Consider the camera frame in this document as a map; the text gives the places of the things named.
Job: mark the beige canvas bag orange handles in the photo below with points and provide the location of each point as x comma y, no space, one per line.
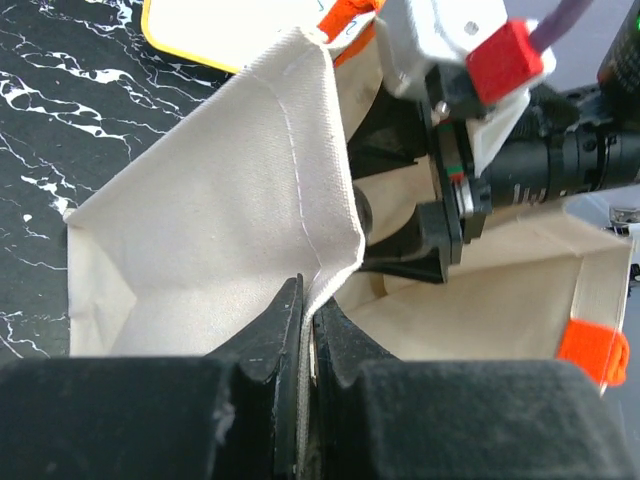
181,250

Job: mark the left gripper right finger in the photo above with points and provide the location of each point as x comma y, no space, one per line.
383,418

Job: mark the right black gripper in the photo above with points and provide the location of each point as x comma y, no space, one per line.
394,134

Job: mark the white board wooden frame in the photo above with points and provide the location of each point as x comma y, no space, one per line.
224,34

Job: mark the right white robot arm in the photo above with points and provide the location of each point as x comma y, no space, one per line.
579,141

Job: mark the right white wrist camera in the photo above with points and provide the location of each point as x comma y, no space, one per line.
476,38

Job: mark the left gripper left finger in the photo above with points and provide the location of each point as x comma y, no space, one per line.
230,414

